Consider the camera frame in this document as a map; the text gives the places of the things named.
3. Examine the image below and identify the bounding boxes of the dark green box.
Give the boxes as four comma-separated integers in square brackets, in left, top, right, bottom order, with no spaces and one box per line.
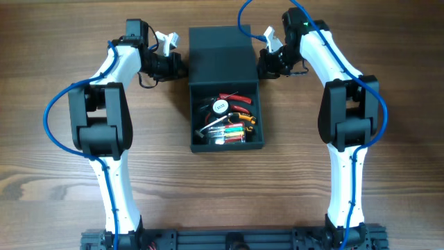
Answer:
[189,26,264,153]

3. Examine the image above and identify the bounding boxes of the red handled snips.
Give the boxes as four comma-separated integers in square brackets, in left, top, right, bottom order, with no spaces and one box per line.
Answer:
[206,94,253,114]

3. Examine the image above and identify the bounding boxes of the orange black needle-nose pliers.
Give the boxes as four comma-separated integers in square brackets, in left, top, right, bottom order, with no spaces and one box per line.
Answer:
[228,112,257,133]

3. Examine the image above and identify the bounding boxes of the silver metal socket wrench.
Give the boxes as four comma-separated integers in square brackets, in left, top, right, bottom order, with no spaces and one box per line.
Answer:
[194,112,233,138]

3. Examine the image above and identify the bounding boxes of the clear pack coloured screwdrivers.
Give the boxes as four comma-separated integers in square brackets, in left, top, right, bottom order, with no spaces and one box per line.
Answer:
[205,122,255,145]

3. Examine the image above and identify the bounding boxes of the black red small screwdriver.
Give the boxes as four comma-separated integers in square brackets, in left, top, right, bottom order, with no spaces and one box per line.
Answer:
[195,92,236,113]

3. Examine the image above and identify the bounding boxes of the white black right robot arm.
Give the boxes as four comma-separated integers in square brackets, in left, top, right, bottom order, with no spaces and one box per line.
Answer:
[257,7,379,249]

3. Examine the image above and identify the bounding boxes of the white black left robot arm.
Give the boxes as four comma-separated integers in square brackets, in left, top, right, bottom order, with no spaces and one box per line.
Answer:
[68,19,188,249]

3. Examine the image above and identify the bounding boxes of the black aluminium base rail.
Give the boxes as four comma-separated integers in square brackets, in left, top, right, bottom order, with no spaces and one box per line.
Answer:
[80,226,390,250]

